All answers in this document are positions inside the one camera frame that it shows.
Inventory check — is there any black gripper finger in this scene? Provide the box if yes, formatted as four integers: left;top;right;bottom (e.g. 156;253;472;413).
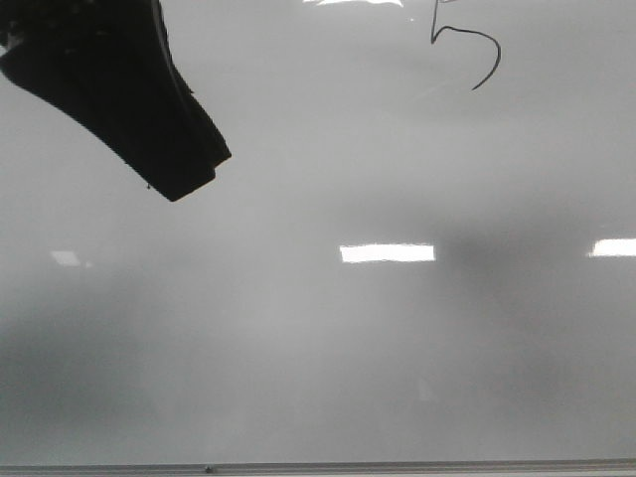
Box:
1;1;232;202

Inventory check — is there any white whiteboard with aluminium frame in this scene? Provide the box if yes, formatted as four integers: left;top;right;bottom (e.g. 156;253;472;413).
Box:
1;1;635;465

